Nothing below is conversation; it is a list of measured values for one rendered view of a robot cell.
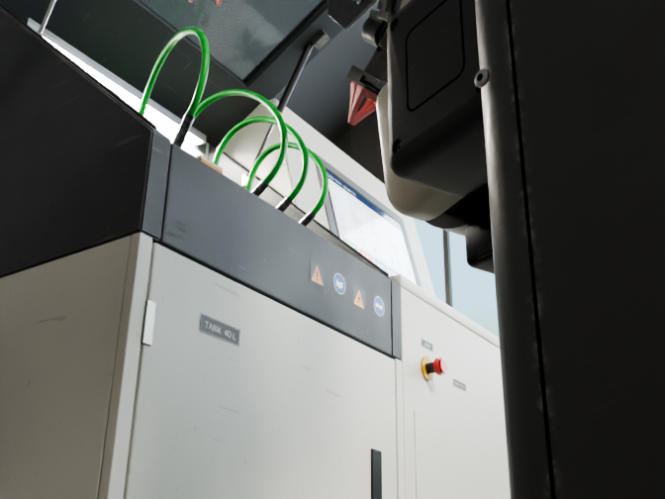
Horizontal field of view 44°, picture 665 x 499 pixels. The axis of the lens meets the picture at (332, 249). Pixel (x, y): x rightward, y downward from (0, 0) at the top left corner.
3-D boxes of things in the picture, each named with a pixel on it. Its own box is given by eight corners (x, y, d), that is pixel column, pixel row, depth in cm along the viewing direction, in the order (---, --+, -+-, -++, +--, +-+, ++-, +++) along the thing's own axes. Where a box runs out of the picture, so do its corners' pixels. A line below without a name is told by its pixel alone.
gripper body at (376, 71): (370, 85, 166) (389, 52, 164) (397, 101, 158) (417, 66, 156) (346, 72, 162) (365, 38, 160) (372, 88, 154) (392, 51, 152)
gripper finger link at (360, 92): (351, 122, 167) (375, 80, 165) (369, 135, 162) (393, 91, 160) (327, 109, 163) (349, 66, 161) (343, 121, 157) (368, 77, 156)
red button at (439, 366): (438, 374, 166) (437, 349, 168) (421, 377, 168) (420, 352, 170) (450, 380, 170) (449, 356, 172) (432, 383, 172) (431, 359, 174)
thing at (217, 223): (161, 242, 114) (172, 142, 120) (139, 249, 116) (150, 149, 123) (392, 355, 160) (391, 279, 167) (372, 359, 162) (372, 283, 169)
